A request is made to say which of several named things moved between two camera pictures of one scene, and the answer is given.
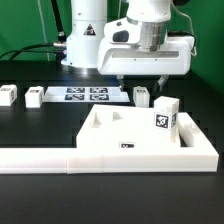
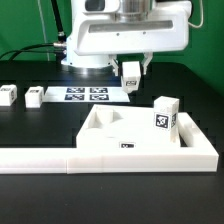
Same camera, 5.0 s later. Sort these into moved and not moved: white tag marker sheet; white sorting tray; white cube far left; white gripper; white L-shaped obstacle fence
Moved: white gripper
Not moved: white L-shaped obstacle fence; white tag marker sheet; white cube far left; white sorting tray
